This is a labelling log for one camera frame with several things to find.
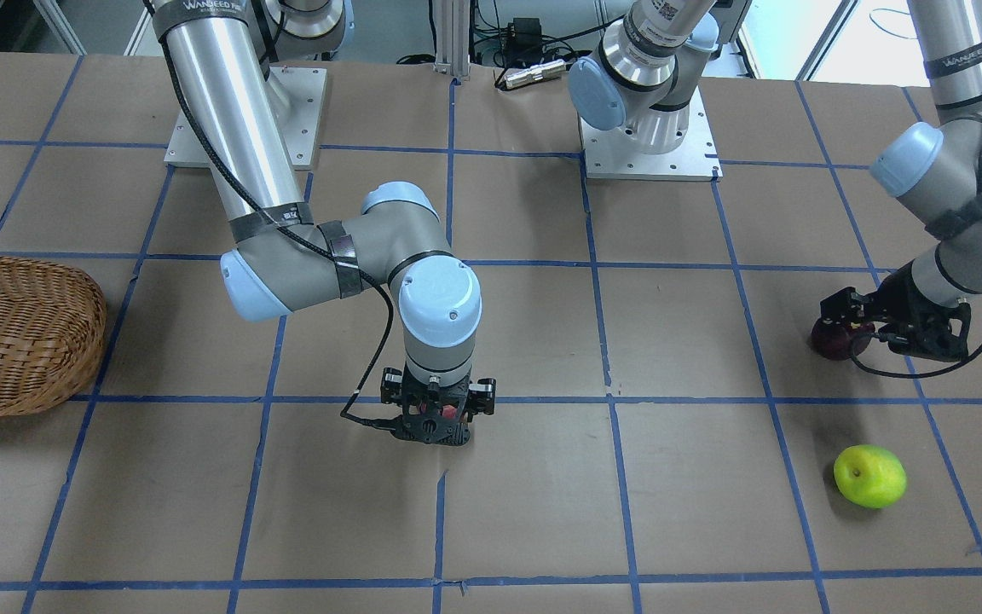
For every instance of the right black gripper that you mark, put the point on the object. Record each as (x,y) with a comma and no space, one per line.
(392,393)

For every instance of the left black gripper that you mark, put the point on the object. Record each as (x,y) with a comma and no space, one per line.
(902,294)

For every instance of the dark purple apple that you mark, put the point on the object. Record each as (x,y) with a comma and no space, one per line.
(839,340)

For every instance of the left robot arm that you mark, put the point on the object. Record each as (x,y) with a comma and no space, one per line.
(646,67)

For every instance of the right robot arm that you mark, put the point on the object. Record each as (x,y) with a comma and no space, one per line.
(218,54)

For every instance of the wicker basket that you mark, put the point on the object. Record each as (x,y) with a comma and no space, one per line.
(52,327)

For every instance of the green apple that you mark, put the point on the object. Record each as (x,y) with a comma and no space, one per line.
(869,476)

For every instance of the silver metal connector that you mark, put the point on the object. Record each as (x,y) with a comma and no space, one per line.
(514,78)

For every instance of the black power adapter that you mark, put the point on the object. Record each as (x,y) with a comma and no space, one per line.
(522,35)

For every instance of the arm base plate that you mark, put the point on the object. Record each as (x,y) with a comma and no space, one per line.
(296,95)
(678,145)

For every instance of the aluminium frame post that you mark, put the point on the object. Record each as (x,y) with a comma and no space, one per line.
(452,26)

